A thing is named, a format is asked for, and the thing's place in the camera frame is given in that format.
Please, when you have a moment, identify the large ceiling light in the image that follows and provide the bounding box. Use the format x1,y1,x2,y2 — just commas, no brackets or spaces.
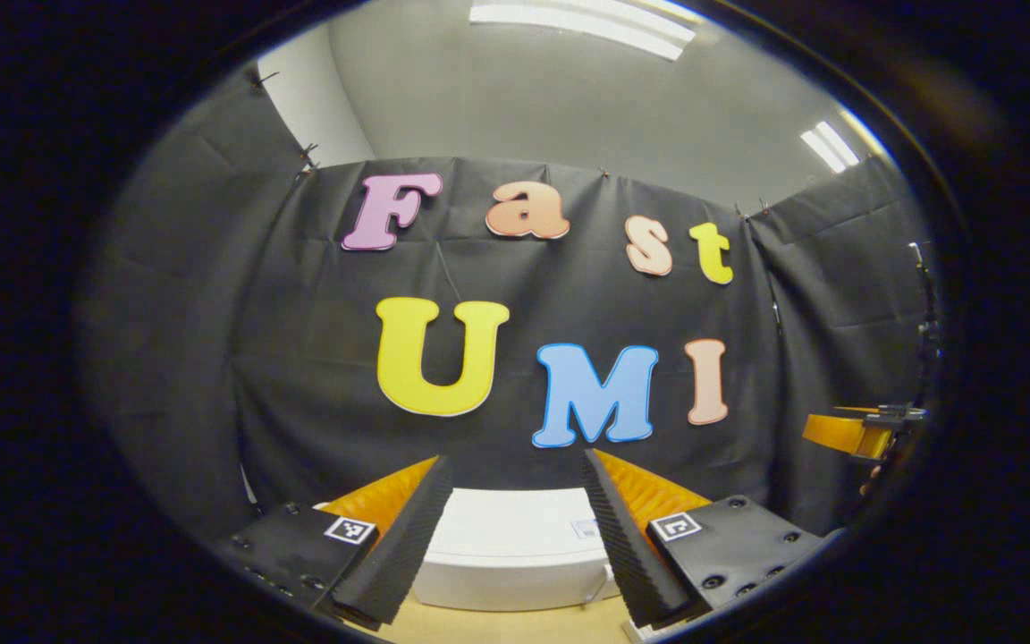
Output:
469,0,697,62

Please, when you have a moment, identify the small ceiling light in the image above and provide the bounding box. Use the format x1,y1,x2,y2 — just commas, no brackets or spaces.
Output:
799,121,860,174

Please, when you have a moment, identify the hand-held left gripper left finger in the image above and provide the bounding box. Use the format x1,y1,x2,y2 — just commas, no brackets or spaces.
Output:
215,454,455,631

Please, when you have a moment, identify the black backdrop cloth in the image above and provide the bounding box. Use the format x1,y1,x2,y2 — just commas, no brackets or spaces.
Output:
77,67,936,547

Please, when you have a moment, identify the white microwave oven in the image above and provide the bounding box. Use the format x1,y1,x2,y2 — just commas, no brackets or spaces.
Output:
314,487,625,614

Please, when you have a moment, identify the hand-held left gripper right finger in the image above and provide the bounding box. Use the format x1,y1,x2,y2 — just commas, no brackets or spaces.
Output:
580,449,842,631

